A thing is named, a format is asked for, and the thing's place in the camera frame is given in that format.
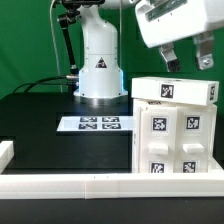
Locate black cables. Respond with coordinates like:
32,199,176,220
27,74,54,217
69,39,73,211
12,74,80,94

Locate white U-shaped fence frame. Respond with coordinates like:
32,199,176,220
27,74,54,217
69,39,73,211
0,141,224,199

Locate white small box part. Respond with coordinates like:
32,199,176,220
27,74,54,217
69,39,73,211
131,77,219,106

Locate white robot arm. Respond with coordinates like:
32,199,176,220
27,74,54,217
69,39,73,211
74,0,224,105

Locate white cabinet body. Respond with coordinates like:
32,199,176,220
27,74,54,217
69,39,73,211
132,99,217,174

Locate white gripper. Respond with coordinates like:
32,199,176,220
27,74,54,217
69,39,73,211
135,0,224,72

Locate white small door part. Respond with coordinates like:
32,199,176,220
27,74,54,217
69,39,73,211
138,106,177,174

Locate white hanging cable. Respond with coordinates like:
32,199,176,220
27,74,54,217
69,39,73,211
49,0,64,94

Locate white flat panel with tags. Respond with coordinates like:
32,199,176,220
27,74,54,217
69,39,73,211
57,116,133,132

